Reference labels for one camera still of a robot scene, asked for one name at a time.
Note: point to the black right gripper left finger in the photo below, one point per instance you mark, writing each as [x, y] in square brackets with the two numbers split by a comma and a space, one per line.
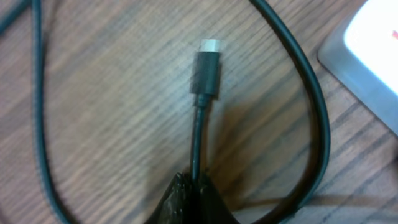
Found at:
[175, 206]

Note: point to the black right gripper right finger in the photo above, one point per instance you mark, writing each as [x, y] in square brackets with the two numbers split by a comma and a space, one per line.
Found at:
[211, 207]

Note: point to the white power strip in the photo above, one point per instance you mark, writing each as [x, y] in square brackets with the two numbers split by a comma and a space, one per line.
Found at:
[361, 52]

